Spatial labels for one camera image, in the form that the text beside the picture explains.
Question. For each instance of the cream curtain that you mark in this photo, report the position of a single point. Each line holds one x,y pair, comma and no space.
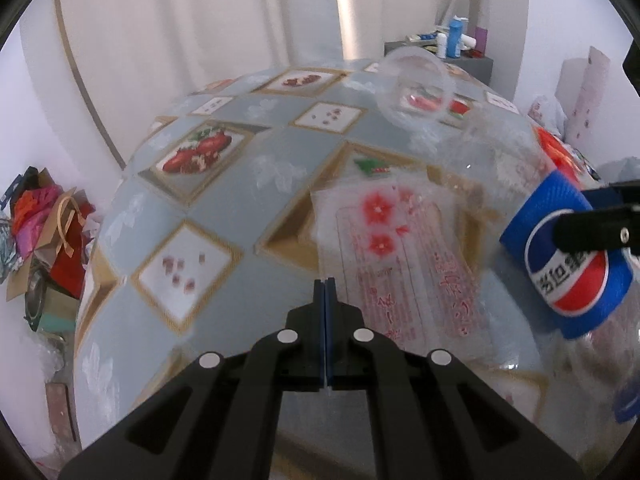
200,20

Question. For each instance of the grey cabinet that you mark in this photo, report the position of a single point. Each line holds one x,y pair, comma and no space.
470,67

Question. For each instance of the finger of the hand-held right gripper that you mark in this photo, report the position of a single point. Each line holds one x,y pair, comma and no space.
595,230
617,194

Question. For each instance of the white plastic bag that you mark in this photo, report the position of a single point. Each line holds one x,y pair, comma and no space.
547,115

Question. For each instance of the clear bag with red print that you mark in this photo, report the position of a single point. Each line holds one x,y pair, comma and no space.
400,260

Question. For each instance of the red brick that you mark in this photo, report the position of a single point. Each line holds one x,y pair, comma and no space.
60,410

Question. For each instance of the white bottle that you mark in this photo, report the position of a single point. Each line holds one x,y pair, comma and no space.
442,46

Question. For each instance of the brown paper bag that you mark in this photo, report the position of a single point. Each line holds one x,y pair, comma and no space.
57,225

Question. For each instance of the purple box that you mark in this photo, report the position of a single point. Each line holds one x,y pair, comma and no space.
481,38

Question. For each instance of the clear bottle with blue label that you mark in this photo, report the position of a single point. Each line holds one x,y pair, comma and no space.
540,205

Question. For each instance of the flat white tube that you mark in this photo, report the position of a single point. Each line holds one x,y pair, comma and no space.
422,37

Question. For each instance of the red snack packet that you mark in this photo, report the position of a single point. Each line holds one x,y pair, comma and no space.
562,152

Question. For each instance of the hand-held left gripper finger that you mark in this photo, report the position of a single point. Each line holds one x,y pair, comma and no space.
320,332
330,332

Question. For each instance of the fruit printed tablecloth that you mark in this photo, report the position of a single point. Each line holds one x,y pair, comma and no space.
240,110

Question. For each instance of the red paper bag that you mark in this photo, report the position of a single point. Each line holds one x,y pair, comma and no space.
70,270

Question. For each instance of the clear plastic cup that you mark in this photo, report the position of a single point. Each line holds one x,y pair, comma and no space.
417,85

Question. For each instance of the pile of colourful bags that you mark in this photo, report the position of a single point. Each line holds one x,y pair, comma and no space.
22,215

